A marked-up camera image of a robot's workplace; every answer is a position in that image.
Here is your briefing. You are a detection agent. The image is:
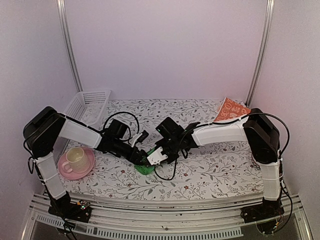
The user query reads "orange rabbit pattern towel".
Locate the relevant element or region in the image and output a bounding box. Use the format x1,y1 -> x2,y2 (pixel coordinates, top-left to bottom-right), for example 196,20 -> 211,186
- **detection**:
213,97 -> 251,122

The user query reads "cream ribbed mug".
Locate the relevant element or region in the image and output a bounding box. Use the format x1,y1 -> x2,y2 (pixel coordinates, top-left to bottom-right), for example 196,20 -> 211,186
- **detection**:
62,147 -> 90,174

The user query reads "pink saucer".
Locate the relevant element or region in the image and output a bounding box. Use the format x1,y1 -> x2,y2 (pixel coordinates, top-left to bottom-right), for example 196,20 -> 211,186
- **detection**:
57,147 -> 95,180

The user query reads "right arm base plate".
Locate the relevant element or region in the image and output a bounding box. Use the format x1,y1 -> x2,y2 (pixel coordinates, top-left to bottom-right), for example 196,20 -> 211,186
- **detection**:
240,201 -> 285,223

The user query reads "aluminium front rail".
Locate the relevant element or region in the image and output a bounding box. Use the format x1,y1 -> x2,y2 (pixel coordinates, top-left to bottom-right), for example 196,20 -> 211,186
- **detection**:
21,193 -> 315,240

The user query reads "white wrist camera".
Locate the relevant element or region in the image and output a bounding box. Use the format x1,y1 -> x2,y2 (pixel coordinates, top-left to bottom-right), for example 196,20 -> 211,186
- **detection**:
147,147 -> 168,166
128,130 -> 149,147

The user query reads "white plastic mesh basket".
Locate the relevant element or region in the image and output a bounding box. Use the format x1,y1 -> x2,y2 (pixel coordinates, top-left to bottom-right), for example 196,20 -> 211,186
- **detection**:
63,88 -> 112,129

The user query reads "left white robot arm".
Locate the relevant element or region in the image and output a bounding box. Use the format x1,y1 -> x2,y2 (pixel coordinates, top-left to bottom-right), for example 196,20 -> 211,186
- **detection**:
22,106 -> 149,217

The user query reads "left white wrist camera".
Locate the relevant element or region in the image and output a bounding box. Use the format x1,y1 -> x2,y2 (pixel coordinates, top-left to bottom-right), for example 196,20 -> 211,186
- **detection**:
128,130 -> 149,147

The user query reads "left black camera cable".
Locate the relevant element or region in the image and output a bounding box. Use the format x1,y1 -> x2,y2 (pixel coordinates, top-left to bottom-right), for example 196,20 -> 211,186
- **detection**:
103,111 -> 140,137

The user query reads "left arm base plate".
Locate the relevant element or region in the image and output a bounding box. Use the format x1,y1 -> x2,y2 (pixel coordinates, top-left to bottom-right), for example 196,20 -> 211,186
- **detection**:
48,200 -> 92,223

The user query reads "right aluminium frame post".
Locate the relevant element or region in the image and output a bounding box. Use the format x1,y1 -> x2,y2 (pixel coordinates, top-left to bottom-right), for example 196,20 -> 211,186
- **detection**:
245,0 -> 275,107

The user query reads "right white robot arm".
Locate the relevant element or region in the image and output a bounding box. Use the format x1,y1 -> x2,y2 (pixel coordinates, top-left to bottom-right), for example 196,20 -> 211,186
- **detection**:
147,108 -> 281,218

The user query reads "green microfiber towel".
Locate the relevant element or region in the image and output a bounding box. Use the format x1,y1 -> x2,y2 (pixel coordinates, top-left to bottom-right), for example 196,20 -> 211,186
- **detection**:
134,148 -> 155,175

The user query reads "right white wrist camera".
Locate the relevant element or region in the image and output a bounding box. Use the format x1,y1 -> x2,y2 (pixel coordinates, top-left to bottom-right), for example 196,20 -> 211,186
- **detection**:
147,147 -> 168,166

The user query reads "aluminium frame post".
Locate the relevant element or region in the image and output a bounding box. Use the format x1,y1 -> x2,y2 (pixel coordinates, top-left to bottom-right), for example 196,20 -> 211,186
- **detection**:
245,0 -> 275,107
56,0 -> 83,92

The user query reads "left aluminium frame post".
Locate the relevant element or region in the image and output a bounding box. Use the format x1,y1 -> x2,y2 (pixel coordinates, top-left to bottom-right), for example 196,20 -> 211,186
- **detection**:
56,0 -> 83,92

